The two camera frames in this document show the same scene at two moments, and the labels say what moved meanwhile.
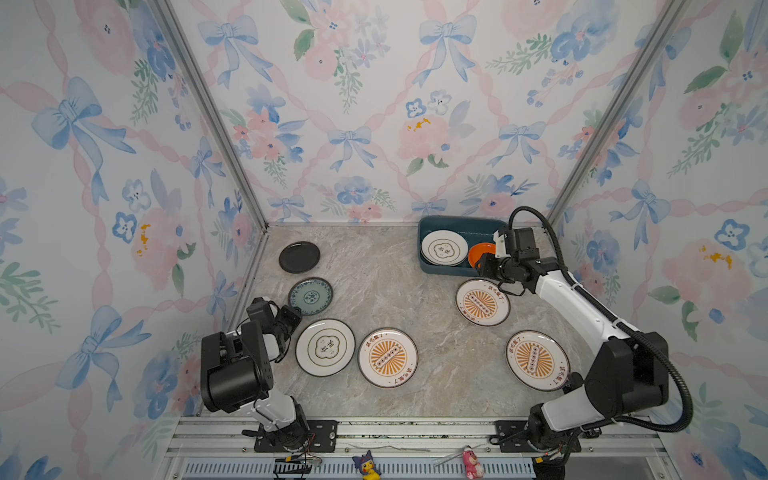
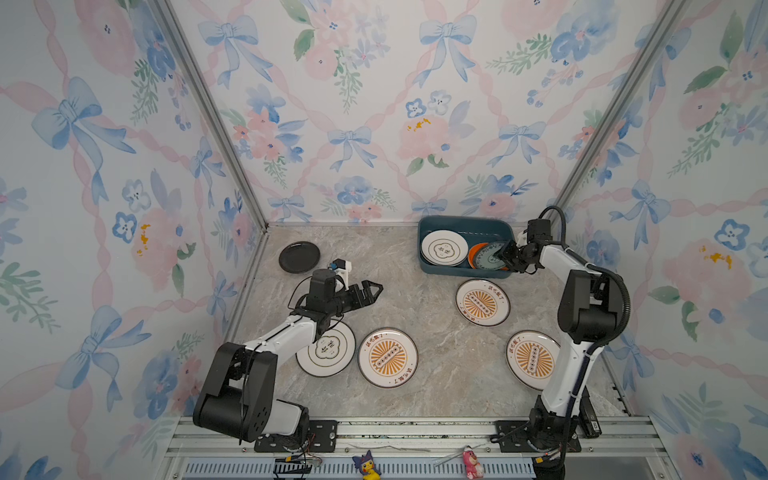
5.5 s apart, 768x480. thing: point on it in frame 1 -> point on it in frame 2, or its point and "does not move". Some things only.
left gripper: x=292 y=316 -> x=356 y=294
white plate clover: x=325 y=347 does not move
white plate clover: x=444 y=248 does not move
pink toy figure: x=474 y=469 does not move
